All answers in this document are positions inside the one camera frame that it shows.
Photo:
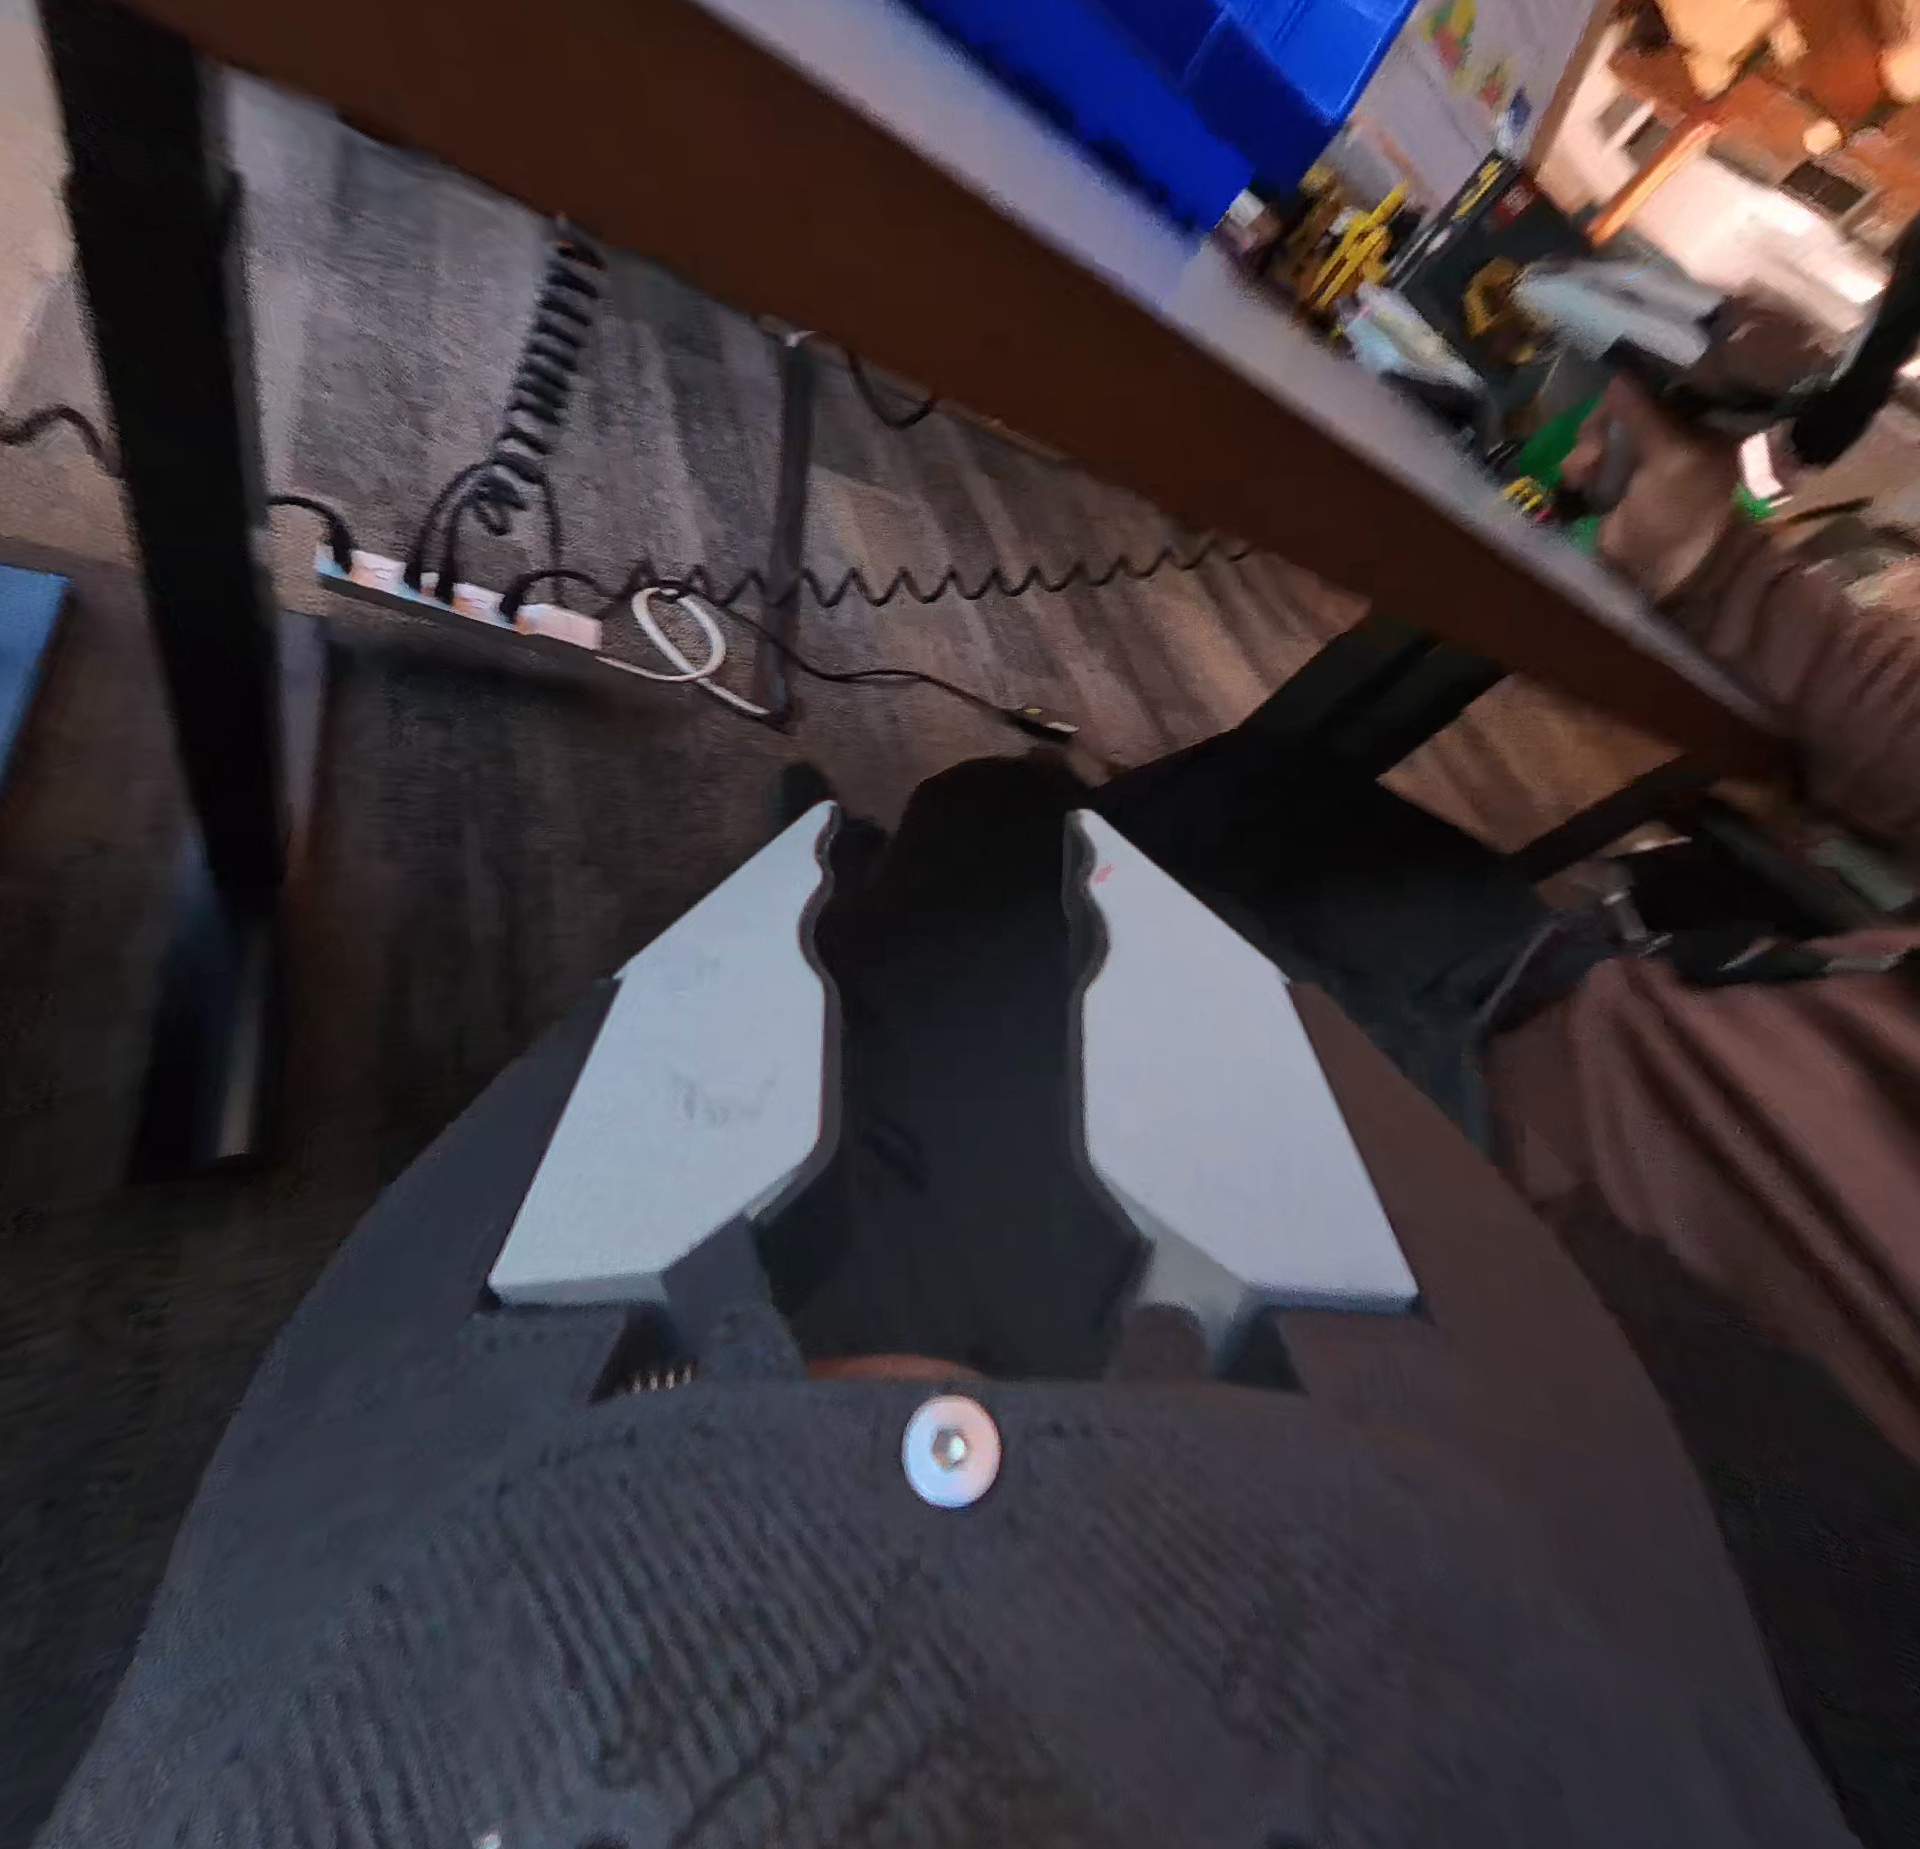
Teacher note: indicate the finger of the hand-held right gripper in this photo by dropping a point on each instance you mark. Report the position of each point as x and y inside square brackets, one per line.
[1613, 307]

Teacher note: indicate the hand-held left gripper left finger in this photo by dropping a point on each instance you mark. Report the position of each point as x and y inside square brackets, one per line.
[691, 1068]

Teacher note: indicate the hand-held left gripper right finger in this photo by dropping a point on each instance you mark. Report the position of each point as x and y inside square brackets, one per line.
[1216, 1103]

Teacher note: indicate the yellow black lego model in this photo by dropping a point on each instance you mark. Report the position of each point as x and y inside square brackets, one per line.
[1341, 252]

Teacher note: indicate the person's right forearm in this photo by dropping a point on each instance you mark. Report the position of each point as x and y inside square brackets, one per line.
[1801, 665]

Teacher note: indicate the black lego box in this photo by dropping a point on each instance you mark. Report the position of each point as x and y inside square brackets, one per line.
[1498, 242]

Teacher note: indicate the green lego piece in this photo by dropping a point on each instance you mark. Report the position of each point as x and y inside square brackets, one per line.
[1563, 457]

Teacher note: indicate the person's right hand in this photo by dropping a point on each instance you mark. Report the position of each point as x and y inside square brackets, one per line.
[1658, 484]

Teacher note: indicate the printed instruction sheet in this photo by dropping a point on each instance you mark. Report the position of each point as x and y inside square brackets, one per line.
[1477, 39]

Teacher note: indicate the blue plastic bin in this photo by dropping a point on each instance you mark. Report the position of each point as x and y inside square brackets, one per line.
[1050, 49]
[1301, 22]

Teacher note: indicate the office chair base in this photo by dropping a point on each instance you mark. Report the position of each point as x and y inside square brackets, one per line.
[1684, 906]

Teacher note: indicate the person's brown trouser leg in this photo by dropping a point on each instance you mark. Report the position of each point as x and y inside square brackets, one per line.
[1712, 1206]

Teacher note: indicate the white power strip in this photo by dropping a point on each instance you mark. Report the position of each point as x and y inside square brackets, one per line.
[449, 603]

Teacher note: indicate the black table leg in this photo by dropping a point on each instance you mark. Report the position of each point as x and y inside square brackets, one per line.
[182, 528]

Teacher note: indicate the blue grey panel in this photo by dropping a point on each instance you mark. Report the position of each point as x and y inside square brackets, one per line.
[27, 670]

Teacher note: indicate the black table frame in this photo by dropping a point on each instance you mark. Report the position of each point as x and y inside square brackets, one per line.
[1323, 744]

